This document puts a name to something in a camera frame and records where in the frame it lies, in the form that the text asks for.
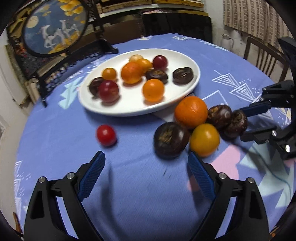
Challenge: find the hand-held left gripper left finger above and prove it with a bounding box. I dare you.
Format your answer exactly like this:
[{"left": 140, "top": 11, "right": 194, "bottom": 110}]
[{"left": 24, "top": 151, "right": 106, "bottom": 241}]

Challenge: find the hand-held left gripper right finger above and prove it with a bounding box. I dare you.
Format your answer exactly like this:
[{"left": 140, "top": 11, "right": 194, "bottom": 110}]
[{"left": 188, "top": 152, "right": 270, "bottom": 241}]

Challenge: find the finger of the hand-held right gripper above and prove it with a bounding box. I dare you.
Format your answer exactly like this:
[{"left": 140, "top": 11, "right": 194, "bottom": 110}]
[
  {"left": 240, "top": 126, "right": 296, "bottom": 160},
  {"left": 239, "top": 79, "right": 296, "bottom": 117}
]

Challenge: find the white ceramic plate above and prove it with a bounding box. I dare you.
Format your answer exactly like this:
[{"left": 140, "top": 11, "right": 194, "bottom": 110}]
[{"left": 78, "top": 48, "right": 200, "bottom": 117}]

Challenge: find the dark red cherry tomato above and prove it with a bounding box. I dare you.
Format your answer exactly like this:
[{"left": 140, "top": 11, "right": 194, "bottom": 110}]
[
  {"left": 152, "top": 55, "right": 168, "bottom": 71},
  {"left": 98, "top": 80, "right": 119, "bottom": 103}
]

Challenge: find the orange cherry tomato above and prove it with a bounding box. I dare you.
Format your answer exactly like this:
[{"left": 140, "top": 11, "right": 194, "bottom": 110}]
[
  {"left": 142, "top": 79, "right": 165, "bottom": 102},
  {"left": 136, "top": 58, "right": 153, "bottom": 73}
]

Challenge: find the small yellow cherry tomato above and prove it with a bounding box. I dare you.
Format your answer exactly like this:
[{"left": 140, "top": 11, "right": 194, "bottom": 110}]
[{"left": 102, "top": 67, "right": 117, "bottom": 81}]

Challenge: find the orange tangerine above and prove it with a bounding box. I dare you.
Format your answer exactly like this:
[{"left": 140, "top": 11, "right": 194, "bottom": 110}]
[
  {"left": 121, "top": 62, "right": 144, "bottom": 84},
  {"left": 174, "top": 96, "right": 208, "bottom": 129}
]

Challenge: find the brown wooden slatted chair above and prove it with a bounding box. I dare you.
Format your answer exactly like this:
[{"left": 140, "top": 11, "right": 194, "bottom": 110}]
[{"left": 244, "top": 36, "right": 289, "bottom": 78}]

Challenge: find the large dark brown water chestnut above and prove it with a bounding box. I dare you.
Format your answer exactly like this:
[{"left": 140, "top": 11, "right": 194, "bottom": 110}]
[{"left": 154, "top": 122, "right": 191, "bottom": 159}]

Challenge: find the beige checked curtain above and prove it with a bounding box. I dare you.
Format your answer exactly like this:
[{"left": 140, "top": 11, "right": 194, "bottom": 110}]
[{"left": 223, "top": 0, "right": 287, "bottom": 48}]

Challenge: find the white ceramic jug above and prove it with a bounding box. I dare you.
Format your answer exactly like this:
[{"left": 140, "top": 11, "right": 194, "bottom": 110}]
[{"left": 221, "top": 30, "right": 242, "bottom": 52}]

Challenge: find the brown cabinet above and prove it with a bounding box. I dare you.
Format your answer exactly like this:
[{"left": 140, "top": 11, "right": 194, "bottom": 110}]
[{"left": 104, "top": 16, "right": 144, "bottom": 44}]

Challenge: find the round deer embroidery table screen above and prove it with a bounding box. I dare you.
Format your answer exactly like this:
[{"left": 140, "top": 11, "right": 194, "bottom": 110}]
[{"left": 6, "top": 0, "right": 119, "bottom": 108}]

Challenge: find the shelf of flat boxes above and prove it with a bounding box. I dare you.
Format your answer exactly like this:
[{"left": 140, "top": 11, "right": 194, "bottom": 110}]
[{"left": 96, "top": 0, "right": 205, "bottom": 14}]

